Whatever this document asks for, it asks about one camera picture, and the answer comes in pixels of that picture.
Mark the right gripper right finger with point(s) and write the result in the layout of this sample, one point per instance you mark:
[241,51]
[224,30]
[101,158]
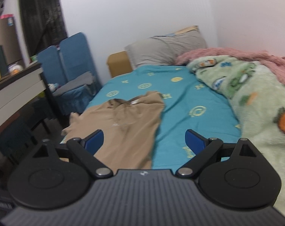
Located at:
[205,150]

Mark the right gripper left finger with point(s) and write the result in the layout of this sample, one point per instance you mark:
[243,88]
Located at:
[83,151]

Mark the tan t-shirt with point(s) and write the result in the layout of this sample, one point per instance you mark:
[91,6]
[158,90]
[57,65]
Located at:
[129,129]

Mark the teal patterned bed sheet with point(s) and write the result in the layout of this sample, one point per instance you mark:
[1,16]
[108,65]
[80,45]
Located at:
[189,104]

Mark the near blue covered chair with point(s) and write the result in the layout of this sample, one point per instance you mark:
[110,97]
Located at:
[76,60]

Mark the blue covered chair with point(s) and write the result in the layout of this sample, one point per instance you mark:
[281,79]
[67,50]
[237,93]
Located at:
[76,60]
[53,70]

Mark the grey folded cloth on chair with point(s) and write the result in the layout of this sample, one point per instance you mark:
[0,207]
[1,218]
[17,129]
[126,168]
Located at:
[85,79]

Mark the green cartoon fleece blanket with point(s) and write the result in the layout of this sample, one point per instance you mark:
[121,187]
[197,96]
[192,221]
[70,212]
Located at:
[257,99]

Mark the far blue covered chair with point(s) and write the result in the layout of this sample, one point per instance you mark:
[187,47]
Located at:
[53,70]

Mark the white black desk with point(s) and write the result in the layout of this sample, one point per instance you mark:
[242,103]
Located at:
[17,90]

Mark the mustard yellow headboard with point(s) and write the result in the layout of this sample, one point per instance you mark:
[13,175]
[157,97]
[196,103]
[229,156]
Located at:
[119,64]

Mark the grey pillow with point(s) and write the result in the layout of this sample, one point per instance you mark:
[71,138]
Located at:
[164,50]

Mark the pink fluffy blanket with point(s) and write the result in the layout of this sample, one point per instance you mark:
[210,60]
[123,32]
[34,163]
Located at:
[275,63]

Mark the brown refrigerator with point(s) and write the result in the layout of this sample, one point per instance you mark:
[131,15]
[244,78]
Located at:
[9,42]

